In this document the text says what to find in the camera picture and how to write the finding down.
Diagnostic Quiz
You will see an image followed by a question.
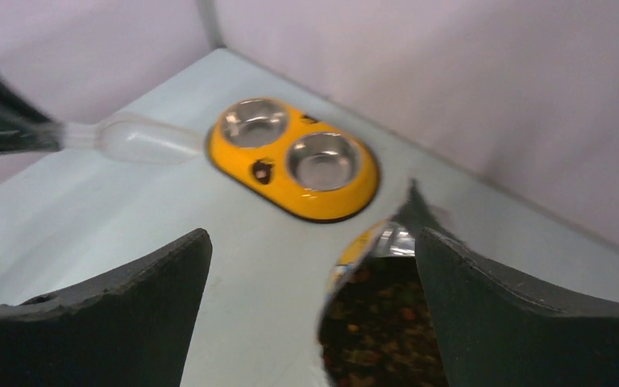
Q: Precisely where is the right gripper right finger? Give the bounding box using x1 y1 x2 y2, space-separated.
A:
416 228 619 386

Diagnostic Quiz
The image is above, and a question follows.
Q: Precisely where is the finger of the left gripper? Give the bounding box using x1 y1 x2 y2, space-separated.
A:
0 81 63 155

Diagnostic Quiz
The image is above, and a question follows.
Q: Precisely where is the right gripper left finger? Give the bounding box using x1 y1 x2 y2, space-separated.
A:
0 229 212 386

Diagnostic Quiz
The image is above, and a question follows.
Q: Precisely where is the pet food bag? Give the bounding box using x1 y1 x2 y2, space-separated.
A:
317 185 451 386

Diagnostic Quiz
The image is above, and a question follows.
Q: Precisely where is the clear plastic scoop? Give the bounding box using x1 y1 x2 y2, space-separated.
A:
56 112 204 165

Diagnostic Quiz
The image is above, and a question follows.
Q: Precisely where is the yellow double pet bowl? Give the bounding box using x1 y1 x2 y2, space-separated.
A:
204 98 381 223

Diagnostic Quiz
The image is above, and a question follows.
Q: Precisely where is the brown pet food kibble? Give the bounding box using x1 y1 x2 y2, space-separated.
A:
318 257 448 387

